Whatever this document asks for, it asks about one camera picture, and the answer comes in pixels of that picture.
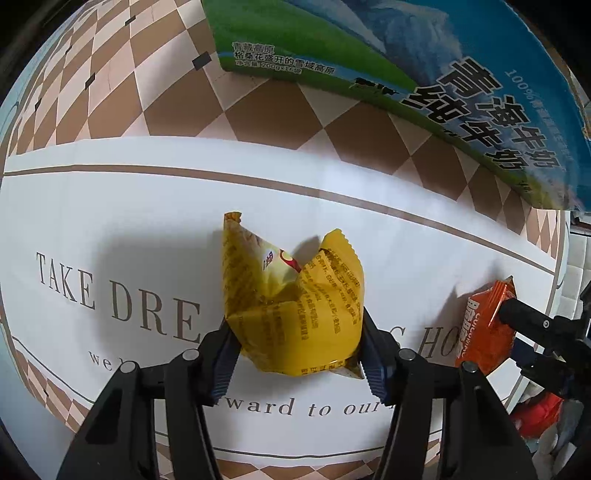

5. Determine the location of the white crumpled cloth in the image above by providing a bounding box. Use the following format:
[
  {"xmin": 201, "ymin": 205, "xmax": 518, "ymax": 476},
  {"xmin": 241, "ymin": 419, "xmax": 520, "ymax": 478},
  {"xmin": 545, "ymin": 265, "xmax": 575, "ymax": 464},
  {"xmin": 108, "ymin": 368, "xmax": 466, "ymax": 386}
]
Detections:
[{"xmin": 531, "ymin": 401, "xmax": 585, "ymax": 467}]

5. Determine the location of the printed checkered table mat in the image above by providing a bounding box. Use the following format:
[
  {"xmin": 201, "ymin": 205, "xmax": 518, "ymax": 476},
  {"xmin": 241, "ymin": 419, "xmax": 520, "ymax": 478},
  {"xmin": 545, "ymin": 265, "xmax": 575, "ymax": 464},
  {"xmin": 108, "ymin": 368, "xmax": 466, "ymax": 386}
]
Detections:
[{"xmin": 0, "ymin": 0, "xmax": 573, "ymax": 480}]

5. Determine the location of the red plastic bag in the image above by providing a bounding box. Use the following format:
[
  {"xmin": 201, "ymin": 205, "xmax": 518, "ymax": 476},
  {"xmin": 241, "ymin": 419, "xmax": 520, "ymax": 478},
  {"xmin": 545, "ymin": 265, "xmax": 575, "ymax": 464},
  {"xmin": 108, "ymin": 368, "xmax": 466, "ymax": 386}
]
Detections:
[{"xmin": 510, "ymin": 392, "xmax": 566, "ymax": 439}]

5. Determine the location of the plain orange snack packet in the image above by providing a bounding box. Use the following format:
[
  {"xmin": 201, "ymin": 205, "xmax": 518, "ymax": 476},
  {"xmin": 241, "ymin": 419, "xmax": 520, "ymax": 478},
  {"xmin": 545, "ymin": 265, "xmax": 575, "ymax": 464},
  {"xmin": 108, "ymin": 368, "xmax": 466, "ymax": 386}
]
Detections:
[{"xmin": 455, "ymin": 276, "xmax": 518, "ymax": 376}]

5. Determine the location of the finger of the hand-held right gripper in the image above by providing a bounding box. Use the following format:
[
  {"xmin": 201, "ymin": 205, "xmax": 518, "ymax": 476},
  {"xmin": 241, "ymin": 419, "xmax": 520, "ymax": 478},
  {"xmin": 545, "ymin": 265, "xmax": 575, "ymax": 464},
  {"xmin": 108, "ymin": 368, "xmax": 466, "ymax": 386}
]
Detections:
[
  {"xmin": 512, "ymin": 338, "xmax": 591, "ymax": 400},
  {"xmin": 496, "ymin": 298, "xmax": 591, "ymax": 354}
]

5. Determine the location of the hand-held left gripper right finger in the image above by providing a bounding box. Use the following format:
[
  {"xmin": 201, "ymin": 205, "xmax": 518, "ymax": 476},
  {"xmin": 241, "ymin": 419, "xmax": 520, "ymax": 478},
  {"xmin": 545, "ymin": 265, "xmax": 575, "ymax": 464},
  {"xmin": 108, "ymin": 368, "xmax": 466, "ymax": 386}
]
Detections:
[{"xmin": 358, "ymin": 307, "xmax": 539, "ymax": 480}]

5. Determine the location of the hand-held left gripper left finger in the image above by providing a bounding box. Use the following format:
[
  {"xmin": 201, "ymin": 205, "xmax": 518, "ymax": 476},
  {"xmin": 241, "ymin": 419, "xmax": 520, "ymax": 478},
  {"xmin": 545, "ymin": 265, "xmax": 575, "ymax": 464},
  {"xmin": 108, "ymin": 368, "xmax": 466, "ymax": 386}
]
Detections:
[{"xmin": 55, "ymin": 318, "xmax": 242, "ymax": 480}]

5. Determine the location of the yellow snack packet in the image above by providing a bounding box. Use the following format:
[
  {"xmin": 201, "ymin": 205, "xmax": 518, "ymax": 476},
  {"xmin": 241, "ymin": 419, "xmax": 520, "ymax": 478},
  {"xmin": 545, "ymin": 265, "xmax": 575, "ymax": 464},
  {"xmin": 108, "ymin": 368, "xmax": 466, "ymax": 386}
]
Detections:
[{"xmin": 223, "ymin": 211, "xmax": 365, "ymax": 380}]

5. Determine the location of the green blue cardboard milk box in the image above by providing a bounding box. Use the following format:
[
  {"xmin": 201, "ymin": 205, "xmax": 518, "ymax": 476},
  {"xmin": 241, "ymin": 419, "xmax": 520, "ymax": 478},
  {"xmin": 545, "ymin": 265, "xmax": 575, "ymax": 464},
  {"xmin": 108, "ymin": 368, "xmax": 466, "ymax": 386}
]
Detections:
[{"xmin": 201, "ymin": 0, "xmax": 591, "ymax": 213}]

